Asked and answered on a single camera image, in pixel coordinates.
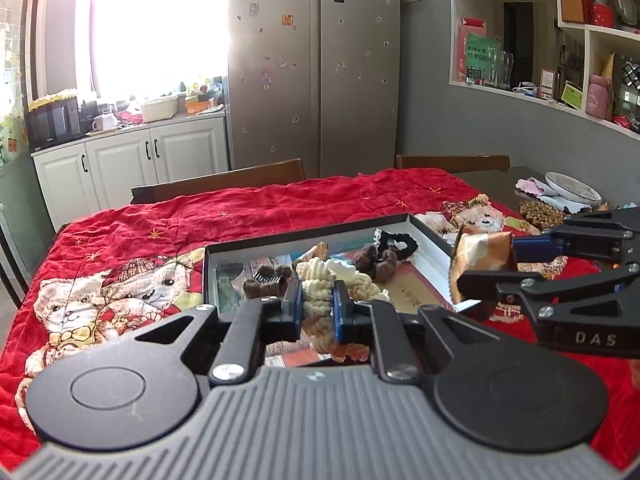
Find white kitchen cabinet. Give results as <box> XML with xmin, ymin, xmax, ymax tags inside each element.
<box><xmin>32</xmin><ymin>112</ymin><xmax>230</xmax><ymax>233</ymax></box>

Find red paper bag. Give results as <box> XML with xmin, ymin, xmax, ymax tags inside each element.
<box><xmin>457</xmin><ymin>17</ymin><xmax>488</xmax><ymax>83</ymax></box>

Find brown box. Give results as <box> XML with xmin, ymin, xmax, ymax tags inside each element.
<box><xmin>559</xmin><ymin>0</ymin><xmax>593</xmax><ymax>25</ymax></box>

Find white plate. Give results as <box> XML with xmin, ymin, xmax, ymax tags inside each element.
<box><xmin>544</xmin><ymin>171</ymin><xmax>603</xmax><ymax>206</ymax></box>

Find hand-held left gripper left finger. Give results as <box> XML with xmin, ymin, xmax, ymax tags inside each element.
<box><xmin>120</xmin><ymin>280</ymin><xmax>303</xmax><ymax>386</ymax></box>

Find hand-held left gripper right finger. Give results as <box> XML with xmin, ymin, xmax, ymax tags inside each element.
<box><xmin>332</xmin><ymin>280</ymin><xmax>506</xmax><ymax>385</ymax></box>

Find red printed blanket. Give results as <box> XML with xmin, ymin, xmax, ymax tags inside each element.
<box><xmin>0</xmin><ymin>167</ymin><xmax>640</xmax><ymax>471</ymax></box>

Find orange triangular snack packet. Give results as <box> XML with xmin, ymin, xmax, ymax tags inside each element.
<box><xmin>448</xmin><ymin>225</ymin><xmax>518</xmax><ymax>306</ymax></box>

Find green sign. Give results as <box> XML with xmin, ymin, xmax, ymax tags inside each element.
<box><xmin>465</xmin><ymin>32</ymin><xmax>501</xmax><ymax>86</ymax></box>

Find black cardboard box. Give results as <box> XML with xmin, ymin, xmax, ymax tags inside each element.
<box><xmin>202</xmin><ymin>212</ymin><xmax>493</xmax><ymax>368</ymax></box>

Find yellow lace cloth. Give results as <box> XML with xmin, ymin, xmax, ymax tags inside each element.
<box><xmin>27</xmin><ymin>88</ymin><xmax>80</xmax><ymax>111</ymax></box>

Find brown woven coaster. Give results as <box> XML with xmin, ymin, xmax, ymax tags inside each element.
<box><xmin>519</xmin><ymin>200</ymin><xmax>568</xmax><ymax>233</ymax></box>

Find red mug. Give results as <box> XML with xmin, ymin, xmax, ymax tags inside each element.
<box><xmin>591</xmin><ymin>1</ymin><xmax>617</xmax><ymax>27</ymax></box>

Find printed paper sheet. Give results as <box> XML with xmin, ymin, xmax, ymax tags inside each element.
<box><xmin>215</xmin><ymin>240</ymin><xmax>451</xmax><ymax>368</ymax></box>

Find clear drinking glass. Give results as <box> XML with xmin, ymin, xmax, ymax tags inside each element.
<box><xmin>482</xmin><ymin>45</ymin><xmax>503</xmax><ymax>88</ymax></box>
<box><xmin>500</xmin><ymin>50</ymin><xmax>516</xmax><ymax>90</ymax></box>

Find black white-trimmed scrunchie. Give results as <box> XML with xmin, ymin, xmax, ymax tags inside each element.
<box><xmin>372</xmin><ymin>228</ymin><xmax>420</xmax><ymax>263</ymax></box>

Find pink bottle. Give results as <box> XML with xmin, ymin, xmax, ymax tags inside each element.
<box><xmin>586</xmin><ymin>75</ymin><xmax>613</xmax><ymax>117</ymax></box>

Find brown fuzzy hair claw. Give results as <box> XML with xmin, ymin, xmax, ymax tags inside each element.
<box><xmin>242</xmin><ymin>265</ymin><xmax>293</xmax><ymax>303</ymax></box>
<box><xmin>352</xmin><ymin>244</ymin><xmax>401</xmax><ymax>281</ymax></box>

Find black microwave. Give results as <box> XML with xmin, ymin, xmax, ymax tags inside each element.
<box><xmin>25</xmin><ymin>97</ymin><xmax>83</xmax><ymax>151</ymax></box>

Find white plastic basin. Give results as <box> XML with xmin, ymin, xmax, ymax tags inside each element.
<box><xmin>140</xmin><ymin>96</ymin><xmax>179</xmax><ymax>122</ymax></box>

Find grey refrigerator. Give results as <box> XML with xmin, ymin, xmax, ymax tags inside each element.
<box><xmin>227</xmin><ymin>0</ymin><xmax>402</xmax><ymax>179</ymax></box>

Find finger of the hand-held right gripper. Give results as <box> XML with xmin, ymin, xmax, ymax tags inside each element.
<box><xmin>512</xmin><ymin>207</ymin><xmax>640</xmax><ymax>267</ymax></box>
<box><xmin>457</xmin><ymin>264</ymin><xmax>640</xmax><ymax>322</ymax></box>

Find white wall shelf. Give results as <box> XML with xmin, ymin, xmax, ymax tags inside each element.
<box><xmin>447</xmin><ymin>0</ymin><xmax>640</xmax><ymax>141</ymax></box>

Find pink scalloped cloth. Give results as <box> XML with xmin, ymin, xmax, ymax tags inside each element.
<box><xmin>515</xmin><ymin>177</ymin><xmax>551</xmax><ymax>196</ymax></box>

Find green card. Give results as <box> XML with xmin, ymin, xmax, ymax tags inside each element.
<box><xmin>560</xmin><ymin>82</ymin><xmax>583</xmax><ymax>110</ymax></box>

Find striped triangular snack packet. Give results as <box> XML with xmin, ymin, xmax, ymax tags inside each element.
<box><xmin>292</xmin><ymin>241</ymin><xmax>328</xmax><ymax>266</ymax></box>

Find cream crocheted scrunchie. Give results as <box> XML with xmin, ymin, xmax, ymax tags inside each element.
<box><xmin>295</xmin><ymin>256</ymin><xmax>383</xmax><ymax>363</ymax></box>

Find dark wooden chair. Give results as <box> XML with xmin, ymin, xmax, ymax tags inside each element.
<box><xmin>131</xmin><ymin>158</ymin><xmax>307</xmax><ymax>204</ymax></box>
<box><xmin>396</xmin><ymin>154</ymin><xmax>511</xmax><ymax>173</ymax></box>

